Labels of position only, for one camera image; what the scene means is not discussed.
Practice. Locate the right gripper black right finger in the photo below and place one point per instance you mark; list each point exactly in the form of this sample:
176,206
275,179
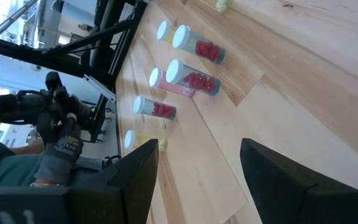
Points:
291,196

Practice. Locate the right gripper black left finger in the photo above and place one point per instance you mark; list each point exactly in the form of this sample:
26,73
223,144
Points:
129,186

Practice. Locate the large yellow-green pill bottle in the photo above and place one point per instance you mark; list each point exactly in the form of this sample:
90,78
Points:
130,139

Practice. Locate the pink pill bottle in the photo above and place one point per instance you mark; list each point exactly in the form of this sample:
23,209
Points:
174,88

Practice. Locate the small green pill bottle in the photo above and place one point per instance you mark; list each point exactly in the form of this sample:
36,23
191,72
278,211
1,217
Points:
222,5
164,30

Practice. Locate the person's gloved hand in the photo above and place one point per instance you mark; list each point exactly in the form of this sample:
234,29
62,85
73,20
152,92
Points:
61,149

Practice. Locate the black aluminium rig frame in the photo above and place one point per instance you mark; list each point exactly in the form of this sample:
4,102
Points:
126,43

